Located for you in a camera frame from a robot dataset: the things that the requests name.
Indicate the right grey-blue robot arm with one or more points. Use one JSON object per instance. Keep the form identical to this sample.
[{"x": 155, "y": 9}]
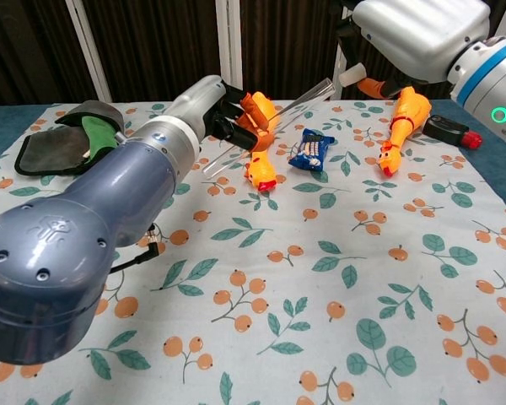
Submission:
[{"x": 489, "y": 84}]

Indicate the white rubber stopper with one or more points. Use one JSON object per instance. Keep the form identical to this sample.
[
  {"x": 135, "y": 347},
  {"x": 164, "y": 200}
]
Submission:
[{"x": 351, "y": 76}]

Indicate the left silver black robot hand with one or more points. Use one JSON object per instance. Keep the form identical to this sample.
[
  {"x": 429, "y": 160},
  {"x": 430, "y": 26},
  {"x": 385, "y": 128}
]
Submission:
[{"x": 198, "y": 105}]

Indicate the blue snack packet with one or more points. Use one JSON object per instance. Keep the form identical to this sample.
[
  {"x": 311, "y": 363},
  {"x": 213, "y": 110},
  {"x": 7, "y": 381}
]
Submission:
[{"x": 310, "y": 149}]

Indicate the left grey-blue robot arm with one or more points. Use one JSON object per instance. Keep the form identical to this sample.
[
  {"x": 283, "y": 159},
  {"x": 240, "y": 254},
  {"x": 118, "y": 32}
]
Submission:
[{"x": 88, "y": 219}]

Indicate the grey green folded cloth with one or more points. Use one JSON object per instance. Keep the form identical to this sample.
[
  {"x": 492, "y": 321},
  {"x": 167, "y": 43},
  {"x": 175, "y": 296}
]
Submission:
[{"x": 55, "y": 145}]

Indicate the clear glass test tube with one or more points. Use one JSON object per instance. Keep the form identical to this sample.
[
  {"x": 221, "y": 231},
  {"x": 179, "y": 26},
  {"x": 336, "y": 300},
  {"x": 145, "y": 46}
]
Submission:
[{"x": 303, "y": 101}]

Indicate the floral fruit print tablecloth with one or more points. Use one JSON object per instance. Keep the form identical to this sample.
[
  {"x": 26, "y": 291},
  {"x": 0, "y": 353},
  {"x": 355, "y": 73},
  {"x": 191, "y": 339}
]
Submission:
[{"x": 295, "y": 295}]

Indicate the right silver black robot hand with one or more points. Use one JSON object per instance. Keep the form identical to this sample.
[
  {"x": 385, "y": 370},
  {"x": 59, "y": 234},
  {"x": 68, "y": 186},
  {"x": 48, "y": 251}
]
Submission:
[{"x": 421, "y": 38}]

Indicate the black device with red cap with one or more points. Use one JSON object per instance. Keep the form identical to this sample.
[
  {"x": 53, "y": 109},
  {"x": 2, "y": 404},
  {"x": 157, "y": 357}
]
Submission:
[{"x": 443, "y": 126}]

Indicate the yellow rubber chicken toy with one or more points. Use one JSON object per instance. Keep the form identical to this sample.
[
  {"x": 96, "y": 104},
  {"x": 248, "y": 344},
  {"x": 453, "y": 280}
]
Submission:
[
  {"x": 261, "y": 173},
  {"x": 400, "y": 126}
]

